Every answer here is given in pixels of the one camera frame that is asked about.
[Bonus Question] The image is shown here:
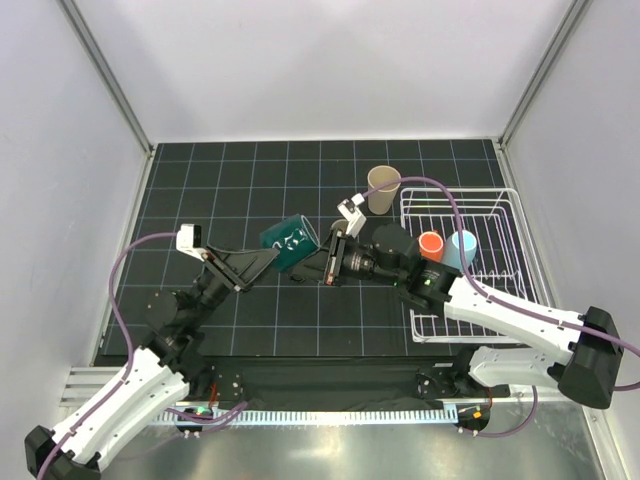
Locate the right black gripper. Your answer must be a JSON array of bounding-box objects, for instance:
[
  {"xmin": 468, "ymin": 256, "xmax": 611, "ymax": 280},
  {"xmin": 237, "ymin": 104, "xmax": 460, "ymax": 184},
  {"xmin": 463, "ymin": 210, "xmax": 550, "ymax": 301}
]
[{"xmin": 288, "ymin": 227, "xmax": 404, "ymax": 287}]

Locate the small grey-beige mug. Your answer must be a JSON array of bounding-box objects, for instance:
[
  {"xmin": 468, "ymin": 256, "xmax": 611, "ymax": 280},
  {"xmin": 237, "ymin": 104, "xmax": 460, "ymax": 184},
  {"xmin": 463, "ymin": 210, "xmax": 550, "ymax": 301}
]
[{"xmin": 330, "ymin": 219, "xmax": 349, "ymax": 232}]

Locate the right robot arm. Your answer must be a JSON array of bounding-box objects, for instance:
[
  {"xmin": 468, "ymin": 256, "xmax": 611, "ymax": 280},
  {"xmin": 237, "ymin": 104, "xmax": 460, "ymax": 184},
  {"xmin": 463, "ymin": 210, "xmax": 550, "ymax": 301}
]
[{"xmin": 282, "ymin": 224, "xmax": 623, "ymax": 409}]

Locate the dark green mug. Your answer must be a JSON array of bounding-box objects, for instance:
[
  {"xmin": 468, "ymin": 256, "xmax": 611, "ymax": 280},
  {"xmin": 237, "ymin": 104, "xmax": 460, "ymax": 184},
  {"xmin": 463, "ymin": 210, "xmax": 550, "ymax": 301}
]
[{"xmin": 260, "ymin": 214, "xmax": 319, "ymax": 272}]

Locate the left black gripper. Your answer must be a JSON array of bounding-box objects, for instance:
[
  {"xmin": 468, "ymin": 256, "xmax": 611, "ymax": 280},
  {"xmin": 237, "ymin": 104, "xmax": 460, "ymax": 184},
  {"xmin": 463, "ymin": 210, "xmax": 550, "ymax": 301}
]
[{"xmin": 186, "ymin": 243, "xmax": 282, "ymax": 329}]

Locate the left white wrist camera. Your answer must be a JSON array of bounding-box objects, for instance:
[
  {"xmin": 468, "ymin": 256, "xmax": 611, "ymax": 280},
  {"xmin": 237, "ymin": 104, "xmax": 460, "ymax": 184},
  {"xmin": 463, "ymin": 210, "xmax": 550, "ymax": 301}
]
[{"xmin": 176, "ymin": 223, "xmax": 206, "ymax": 260}]

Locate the orange mug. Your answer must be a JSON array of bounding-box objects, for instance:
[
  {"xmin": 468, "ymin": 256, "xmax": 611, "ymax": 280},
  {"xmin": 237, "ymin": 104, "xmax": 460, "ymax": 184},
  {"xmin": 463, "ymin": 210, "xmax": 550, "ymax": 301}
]
[{"xmin": 418, "ymin": 230, "xmax": 444, "ymax": 262}]

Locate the black grid mat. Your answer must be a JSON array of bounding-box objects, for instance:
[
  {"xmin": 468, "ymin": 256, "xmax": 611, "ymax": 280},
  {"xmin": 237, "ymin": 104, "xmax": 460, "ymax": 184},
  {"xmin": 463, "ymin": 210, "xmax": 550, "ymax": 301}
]
[{"xmin": 89, "ymin": 139, "xmax": 544, "ymax": 369}]

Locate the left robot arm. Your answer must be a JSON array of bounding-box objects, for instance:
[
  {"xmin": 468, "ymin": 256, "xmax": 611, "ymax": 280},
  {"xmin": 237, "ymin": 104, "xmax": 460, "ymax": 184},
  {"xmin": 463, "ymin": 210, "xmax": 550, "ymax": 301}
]
[{"xmin": 24, "ymin": 247, "xmax": 278, "ymax": 479}]

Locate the light blue mug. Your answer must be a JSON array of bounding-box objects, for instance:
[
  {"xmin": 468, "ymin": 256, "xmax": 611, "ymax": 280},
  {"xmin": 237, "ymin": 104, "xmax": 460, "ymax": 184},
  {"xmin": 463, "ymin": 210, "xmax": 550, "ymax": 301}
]
[{"xmin": 441, "ymin": 229, "xmax": 478, "ymax": 271}]

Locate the right aluminium frame post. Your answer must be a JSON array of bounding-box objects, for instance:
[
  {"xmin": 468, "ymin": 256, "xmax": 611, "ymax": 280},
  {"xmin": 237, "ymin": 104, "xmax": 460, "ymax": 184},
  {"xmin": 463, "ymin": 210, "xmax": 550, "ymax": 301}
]
[{"xmin": 497, "ymin": 0, "xmax": 592, "ymax": 150}]

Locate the white slotted cable duct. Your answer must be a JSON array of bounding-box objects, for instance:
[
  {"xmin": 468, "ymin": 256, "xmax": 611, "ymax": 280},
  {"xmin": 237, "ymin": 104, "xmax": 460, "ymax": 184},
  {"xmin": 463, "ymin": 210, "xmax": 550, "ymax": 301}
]
[{"xmin": 149, "ymin": 407, "xmax": 461, "ymax": 429}]

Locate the left aluminium frame post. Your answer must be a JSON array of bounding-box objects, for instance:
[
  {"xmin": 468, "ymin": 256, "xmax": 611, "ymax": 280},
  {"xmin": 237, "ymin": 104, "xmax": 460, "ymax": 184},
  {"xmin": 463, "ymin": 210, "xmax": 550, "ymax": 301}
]
[{"xmin": 56, "ymin": 0, "xmax": 154, "ymax": 157}]

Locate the white wire dish rack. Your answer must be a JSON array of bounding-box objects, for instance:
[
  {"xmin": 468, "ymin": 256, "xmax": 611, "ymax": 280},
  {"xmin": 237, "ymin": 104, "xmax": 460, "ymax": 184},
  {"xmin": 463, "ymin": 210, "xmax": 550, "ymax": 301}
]
[{"xmin": 400, "ymin": 187, "xmax": 550, "ymax": 344}]

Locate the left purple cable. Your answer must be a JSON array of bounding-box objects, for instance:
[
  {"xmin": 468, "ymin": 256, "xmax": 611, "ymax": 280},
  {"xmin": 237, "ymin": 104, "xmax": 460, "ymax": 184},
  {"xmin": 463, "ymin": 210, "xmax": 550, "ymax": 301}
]
[{"xmin": 34, "ymin": 232, "xmax": 249, "ymax": 479}]

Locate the aluminium frame post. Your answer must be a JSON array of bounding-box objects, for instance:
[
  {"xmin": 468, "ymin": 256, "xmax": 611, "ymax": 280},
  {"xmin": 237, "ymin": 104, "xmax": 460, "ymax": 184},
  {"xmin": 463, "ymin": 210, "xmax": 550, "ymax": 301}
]
[
  {"xmin": 497, "ymin": 0, "xmax": 592, "ymax": 150},
  {"xmin": 56, "ymin": 0, "xmax": 154, "ymax": 157}
]

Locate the tall beige cup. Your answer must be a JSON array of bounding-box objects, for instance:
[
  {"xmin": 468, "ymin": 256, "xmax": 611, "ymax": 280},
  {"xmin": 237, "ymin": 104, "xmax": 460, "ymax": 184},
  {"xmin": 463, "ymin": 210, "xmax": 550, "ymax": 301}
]
[{"xmin": 367, "ymin": 165, "xmax": 401, "ymax": 215}]

